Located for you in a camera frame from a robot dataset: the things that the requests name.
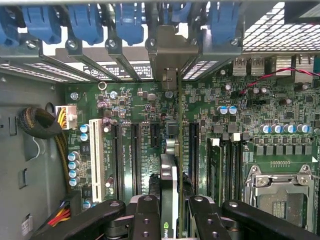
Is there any metal expansion slot cover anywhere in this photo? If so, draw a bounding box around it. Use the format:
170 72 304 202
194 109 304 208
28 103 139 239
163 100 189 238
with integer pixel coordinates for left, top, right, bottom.
64 38 124 83
104 36 143 81
181 27 244 81
0 37 102 85

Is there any white power connector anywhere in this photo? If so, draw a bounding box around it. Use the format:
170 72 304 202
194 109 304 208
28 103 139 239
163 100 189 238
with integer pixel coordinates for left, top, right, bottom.
54 104 78 131

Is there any metal CPU socket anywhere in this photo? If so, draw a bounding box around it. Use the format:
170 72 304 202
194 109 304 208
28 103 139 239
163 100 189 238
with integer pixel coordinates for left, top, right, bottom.
242 163 320 237

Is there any short black expansion slot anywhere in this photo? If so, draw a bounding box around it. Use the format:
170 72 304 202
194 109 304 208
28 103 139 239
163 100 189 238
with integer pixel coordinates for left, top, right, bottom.
150 122 161 149

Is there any white PCI expansion slot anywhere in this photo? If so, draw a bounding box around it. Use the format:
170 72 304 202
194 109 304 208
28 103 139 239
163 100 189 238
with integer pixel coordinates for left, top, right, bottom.
88 118 105 204

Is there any black RAM slot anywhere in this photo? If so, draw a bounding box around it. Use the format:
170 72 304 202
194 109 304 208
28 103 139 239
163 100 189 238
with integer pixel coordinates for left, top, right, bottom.
222 139 232 206
231 139 243 204

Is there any long black expansion slot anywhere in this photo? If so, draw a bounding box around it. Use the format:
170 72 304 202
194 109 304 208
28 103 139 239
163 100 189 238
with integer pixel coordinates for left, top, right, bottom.
188 121 201 197
110 121 125 201
129 121 143 197

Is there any green motherboard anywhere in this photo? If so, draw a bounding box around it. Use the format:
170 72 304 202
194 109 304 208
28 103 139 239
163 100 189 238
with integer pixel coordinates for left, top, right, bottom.
64 56 320 237

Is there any red yellow black wire bundle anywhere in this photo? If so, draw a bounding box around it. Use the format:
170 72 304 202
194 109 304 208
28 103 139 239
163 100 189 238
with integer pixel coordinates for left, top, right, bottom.
46 192 83 228

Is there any thin red and black wire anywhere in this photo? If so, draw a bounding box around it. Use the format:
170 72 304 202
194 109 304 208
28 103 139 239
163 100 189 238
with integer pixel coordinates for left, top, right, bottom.
239 66 320 96

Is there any silver rear port block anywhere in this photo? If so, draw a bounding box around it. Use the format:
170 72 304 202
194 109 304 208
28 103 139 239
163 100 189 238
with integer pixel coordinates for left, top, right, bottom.
274 54 317 85

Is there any silver USB port block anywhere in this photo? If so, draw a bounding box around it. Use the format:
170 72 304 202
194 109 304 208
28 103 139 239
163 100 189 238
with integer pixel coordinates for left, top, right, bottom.
231 56 266 77

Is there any black braided wire bundle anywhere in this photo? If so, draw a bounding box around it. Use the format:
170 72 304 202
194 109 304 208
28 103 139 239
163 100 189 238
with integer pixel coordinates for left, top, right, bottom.
16 106 72 195

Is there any open black PC case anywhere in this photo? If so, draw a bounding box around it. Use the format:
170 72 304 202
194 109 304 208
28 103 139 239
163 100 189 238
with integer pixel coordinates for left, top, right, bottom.
0 0 320 240

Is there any blue slot retention clip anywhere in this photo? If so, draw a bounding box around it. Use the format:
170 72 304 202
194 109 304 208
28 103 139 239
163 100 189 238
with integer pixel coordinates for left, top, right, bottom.
114 2 145 47
0 6 20 48
66 3 105 46
206 1 241 46
21 4 63 45
163 2 193 26

